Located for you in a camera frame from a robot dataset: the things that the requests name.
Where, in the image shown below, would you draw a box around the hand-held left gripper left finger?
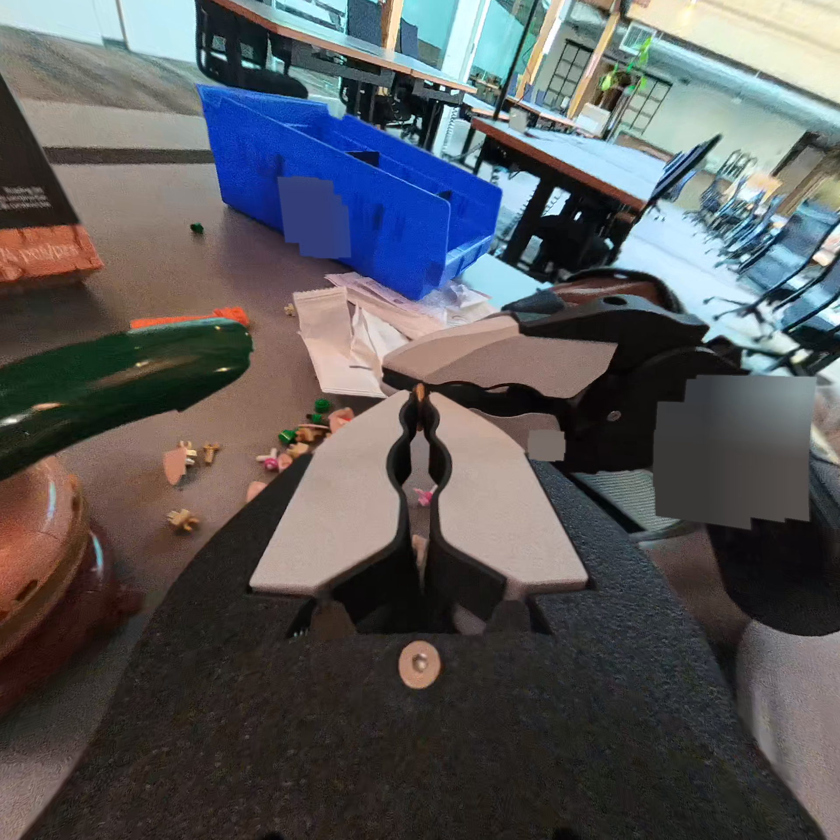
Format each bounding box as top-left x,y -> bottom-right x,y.
249,392 -> 425,626

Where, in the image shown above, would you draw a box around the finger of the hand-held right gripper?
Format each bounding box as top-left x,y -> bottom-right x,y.
459,399 -> 573,462
382,314 -> 619,403

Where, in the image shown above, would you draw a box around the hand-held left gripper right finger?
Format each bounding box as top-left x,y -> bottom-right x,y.
423,392 -> 590,632

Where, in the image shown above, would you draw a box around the person's right forearm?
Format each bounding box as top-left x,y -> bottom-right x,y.
735,617 -> 840,840

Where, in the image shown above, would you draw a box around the grey desk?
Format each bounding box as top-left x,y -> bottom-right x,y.
0,147 -> 555,840

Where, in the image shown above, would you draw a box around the person's right hand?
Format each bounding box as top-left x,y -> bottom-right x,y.
558,272 -> 683,309

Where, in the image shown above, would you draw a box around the white zip bags pile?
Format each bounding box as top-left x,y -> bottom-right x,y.
325,271 -> 501,343

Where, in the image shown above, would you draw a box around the white plastic bag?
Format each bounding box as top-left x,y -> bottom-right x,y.
292,287 -> 389,399

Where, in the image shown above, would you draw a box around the scattered small toy bricks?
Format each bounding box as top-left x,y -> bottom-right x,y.
161,302 -> 437,534

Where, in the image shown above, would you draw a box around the blue plastic storage bin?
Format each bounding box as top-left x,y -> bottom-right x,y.
197,84 -> 504,303

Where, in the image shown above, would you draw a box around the wooden office table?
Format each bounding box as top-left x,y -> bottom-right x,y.
210,0 -> 478,152
471,117 -> 672,266

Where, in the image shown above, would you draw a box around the row of black chairs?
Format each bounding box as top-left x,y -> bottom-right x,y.
646,133 -> 840,371

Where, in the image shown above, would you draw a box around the orange brick separator tool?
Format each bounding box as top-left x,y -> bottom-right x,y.
129,306 -> 251,330

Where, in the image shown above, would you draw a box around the toy brick potted plant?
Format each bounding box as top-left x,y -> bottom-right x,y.
0,320 -> 254,719

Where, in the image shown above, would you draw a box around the hanging green plant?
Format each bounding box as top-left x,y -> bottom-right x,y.
596,36 -> 657,101

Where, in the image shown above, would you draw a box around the black office chair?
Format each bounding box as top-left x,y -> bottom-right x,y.
195,0 -> 309,101

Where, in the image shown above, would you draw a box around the dark product box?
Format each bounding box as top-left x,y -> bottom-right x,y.
0,72 -> 106,290

